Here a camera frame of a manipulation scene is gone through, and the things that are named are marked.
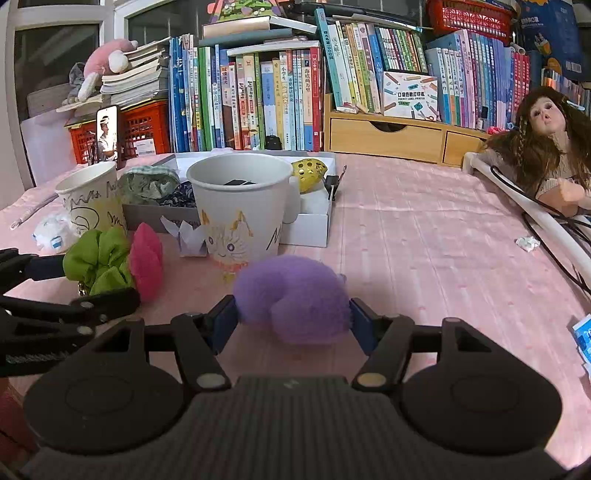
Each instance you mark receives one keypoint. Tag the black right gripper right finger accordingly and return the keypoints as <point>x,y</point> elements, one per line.
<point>389,344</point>

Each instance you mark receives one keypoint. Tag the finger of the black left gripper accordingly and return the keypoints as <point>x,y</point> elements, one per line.
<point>69,306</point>
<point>16,268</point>

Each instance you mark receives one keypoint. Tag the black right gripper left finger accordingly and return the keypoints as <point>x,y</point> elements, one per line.
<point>196,340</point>

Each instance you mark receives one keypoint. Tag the green scrunchie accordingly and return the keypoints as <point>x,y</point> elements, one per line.
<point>98,261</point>

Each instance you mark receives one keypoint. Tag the white fluffy plush toy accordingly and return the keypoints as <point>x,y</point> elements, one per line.
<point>55,234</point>

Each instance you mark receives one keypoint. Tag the pink red scrunchie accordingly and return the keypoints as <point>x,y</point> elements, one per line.
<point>145,262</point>

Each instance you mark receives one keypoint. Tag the purple fuzzy plush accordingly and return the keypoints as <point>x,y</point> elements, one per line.
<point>300,300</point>

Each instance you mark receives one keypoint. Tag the white origami paper piece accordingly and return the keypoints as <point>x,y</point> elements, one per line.
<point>190,240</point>

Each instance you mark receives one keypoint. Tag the green white striped cloth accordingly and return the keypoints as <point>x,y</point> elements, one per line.
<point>147,184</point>

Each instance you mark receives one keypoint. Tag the yellow sequin pouch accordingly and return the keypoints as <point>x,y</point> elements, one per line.
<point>308,171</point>

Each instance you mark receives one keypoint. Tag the pen on table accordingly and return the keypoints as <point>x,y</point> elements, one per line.
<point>32,210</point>

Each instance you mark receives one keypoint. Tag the paper cup with zigzag drawing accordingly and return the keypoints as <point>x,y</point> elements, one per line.
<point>90,197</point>

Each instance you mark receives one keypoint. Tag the navy floral fabric pouch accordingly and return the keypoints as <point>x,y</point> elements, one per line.
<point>181,197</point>

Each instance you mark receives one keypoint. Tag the paper cup with cat drawing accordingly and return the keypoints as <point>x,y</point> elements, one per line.
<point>241,199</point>

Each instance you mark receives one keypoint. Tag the smartphone showing picture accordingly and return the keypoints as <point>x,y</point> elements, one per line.
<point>107,134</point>

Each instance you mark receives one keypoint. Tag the red plastic crate left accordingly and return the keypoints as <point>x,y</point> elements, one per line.
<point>148,121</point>

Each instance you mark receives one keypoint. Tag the wooden drawer organizer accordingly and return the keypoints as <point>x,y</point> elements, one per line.
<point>417,140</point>

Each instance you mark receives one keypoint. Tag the pink white plush toy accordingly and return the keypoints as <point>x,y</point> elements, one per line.
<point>108,59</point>

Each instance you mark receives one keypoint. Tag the stack of grey books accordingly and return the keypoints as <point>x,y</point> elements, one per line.
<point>145,79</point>

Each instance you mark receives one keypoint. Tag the row of upright books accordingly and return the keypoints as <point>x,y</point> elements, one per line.
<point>268,96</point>

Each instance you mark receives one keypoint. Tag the brown haired doll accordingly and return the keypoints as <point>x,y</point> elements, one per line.
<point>547,153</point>

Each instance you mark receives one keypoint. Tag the white patterned cardboard box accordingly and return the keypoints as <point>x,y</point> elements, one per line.
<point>410,95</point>

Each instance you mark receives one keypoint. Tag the row of books right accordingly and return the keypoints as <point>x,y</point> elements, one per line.
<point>482,81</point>

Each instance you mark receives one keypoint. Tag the triangular diorama house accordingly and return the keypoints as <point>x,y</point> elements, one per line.
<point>229,10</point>

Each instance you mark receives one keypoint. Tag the red basket on books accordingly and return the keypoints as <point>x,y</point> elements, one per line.
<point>482,17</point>

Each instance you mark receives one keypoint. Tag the blue printed cardboard box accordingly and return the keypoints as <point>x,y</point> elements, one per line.
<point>550,28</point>

